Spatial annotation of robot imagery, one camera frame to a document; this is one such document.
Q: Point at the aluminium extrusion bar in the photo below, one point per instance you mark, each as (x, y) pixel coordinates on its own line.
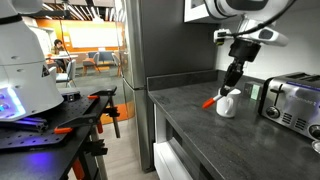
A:
(26, 124)

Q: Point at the white lower cabinet drawers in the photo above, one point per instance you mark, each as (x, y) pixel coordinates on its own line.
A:
(168, 160)

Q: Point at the stainless steel refrigerator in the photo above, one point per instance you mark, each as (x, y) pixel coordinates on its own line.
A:
(166, 43)

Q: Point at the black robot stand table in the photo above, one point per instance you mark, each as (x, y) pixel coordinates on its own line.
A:
(40, 163)

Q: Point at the white ceramic mug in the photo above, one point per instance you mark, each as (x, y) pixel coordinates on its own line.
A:
(230, 105)

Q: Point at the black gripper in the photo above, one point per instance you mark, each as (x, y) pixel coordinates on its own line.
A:
(244, 50)

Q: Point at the white marker with red cap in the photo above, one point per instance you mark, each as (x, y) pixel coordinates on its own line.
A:
(209, 102)

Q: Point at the grey blue chair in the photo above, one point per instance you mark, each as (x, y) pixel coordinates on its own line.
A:
(69, 73)

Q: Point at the seated person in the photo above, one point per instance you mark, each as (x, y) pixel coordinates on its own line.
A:
(59, 50)

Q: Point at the white round table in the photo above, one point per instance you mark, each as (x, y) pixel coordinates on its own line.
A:
(65, 56)

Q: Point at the stainless steel toaster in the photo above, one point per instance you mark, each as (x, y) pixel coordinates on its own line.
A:
(293, 100)

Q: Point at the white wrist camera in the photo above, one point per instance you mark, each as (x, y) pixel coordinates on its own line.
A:
(221, 36)

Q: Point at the white wall board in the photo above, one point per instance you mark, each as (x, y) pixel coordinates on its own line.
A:
(93, 37)

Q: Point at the white upper cabinet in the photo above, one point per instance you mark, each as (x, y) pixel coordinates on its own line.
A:
(196, 11)

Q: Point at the small black box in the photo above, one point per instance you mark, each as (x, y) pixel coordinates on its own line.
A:
(71, 96)

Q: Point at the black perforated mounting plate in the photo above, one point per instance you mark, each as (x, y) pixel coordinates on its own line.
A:
(66, 111)

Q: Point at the blue chair wooden legs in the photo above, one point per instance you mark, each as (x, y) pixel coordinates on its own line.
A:
(90, 61)
(116, 61)

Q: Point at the small green box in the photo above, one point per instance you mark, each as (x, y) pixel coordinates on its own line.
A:
(255, 90)

